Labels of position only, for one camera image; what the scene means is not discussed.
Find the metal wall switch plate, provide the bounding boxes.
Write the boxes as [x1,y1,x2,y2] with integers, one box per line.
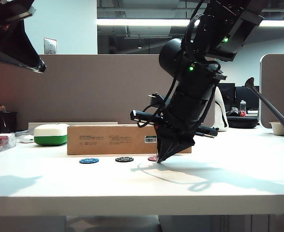
[44,38,58,56]

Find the red headphones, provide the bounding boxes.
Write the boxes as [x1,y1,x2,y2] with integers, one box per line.
[229,110,247,118]

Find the wide brown desk partition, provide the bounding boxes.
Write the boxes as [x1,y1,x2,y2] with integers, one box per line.
[0,54,216,131]

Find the small beige bowl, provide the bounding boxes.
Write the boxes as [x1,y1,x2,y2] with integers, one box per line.
[268,121,284,136]

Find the green and white case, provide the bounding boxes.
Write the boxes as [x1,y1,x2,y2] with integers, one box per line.
[33,123,69,146]

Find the narrow brown desk partition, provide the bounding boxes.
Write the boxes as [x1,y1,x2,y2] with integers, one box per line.
[259,54,284,129]

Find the black computer monitor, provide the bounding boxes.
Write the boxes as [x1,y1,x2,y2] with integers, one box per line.
[235,86,260,112]
[218,83,237,113]

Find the black cup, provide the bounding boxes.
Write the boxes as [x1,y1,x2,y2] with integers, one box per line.
[0,111,18,135]

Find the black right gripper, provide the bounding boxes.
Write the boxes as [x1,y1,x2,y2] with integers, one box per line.
[131,105,218,163]

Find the white earbud case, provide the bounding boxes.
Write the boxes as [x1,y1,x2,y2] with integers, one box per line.
[19,134,35,144]

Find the black poker chip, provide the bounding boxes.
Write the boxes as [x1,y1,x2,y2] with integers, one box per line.
[115,156,135,163]

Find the black oval case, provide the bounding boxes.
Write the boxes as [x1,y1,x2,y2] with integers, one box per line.
[226,116,259,129]

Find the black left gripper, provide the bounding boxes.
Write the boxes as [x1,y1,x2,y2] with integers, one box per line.
[0,0,47,73]

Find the blue poker chip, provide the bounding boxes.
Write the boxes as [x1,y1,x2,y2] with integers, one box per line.
[79,158,100,165]

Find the clear water bottle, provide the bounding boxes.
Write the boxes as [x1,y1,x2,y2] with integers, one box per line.
[239,100,248,115]

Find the clear plastic chip tray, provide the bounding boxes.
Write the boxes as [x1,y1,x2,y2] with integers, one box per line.
[0,133,18,158]

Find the white and black figure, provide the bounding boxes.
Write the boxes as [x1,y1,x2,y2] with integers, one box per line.
[211,86,230,132]

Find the long brown cardboard box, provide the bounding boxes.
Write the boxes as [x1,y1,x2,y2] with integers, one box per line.
[67,124,192,156]

